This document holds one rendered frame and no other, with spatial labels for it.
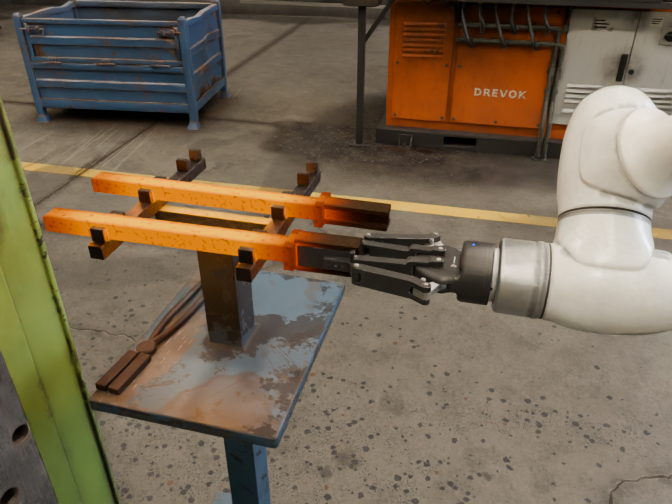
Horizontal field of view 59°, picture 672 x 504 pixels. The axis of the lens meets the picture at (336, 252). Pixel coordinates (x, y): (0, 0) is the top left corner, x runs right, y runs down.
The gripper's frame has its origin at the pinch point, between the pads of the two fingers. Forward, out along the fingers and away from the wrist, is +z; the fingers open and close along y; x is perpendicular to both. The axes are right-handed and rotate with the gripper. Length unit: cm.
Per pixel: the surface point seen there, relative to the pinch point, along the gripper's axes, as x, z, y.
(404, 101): -76, 29, 306
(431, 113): -82, 12, 306
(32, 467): -33, 40, -16
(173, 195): 0.0, 26.4, 10.7
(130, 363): -24.9, 32.2, -0.1
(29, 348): -32, 58, 6
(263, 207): -0.1, 12.1, 10.3
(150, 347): -24.9, 31.0, 4.1
